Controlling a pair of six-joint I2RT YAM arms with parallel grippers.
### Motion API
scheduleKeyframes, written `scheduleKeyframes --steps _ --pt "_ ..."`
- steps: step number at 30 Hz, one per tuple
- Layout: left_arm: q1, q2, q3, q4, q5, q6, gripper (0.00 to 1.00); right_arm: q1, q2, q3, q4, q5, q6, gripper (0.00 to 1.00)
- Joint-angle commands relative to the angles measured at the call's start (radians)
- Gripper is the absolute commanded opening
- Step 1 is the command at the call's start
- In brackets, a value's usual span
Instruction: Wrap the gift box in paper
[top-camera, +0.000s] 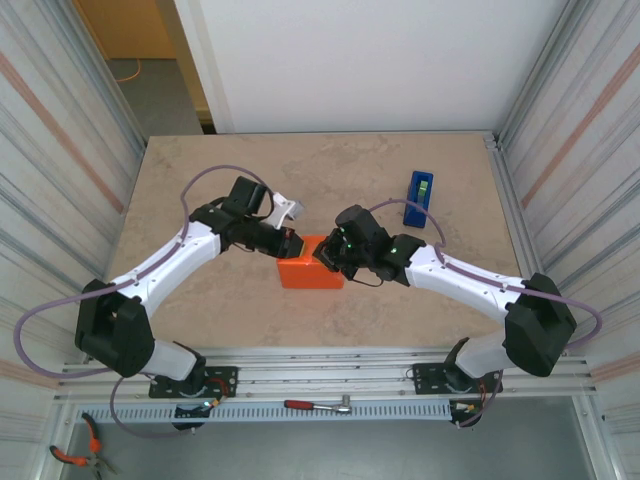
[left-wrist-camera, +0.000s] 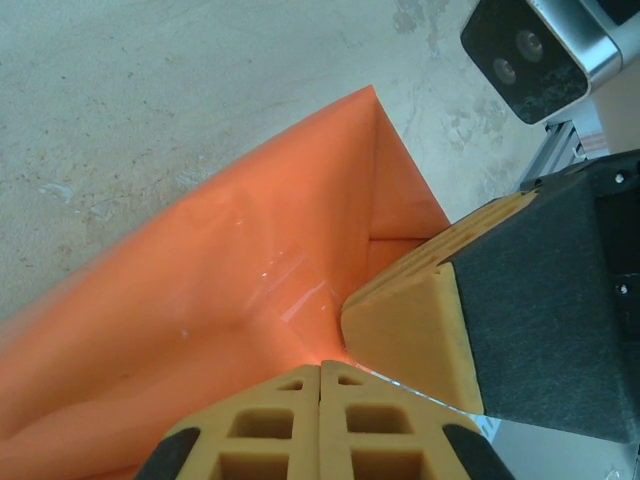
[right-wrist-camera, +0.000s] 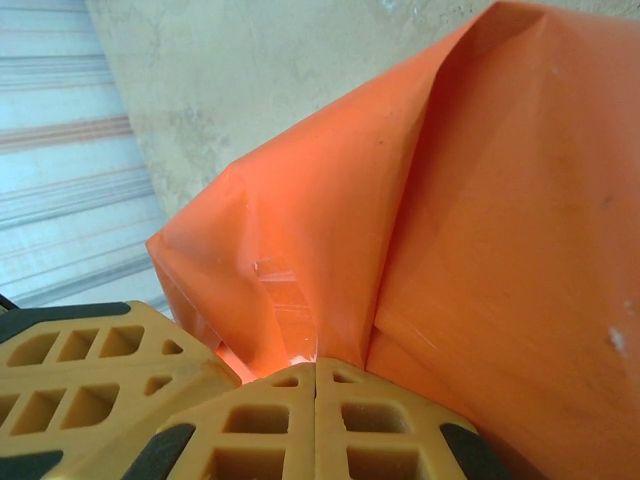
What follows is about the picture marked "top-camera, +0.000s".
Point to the blue tape dispenser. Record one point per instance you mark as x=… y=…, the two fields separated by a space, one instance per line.
x=415 y=210

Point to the aluminium mounting rail frame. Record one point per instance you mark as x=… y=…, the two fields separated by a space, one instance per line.
x=325 y=372

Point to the aluminium side rail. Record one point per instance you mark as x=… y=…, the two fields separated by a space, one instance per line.
x=505 y=190

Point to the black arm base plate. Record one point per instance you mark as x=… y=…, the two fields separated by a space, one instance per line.
x=425 y=375
x=225 y=375

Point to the black connector bracket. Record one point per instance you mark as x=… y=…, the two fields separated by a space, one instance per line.
x=459 y=411
x=187 y=411

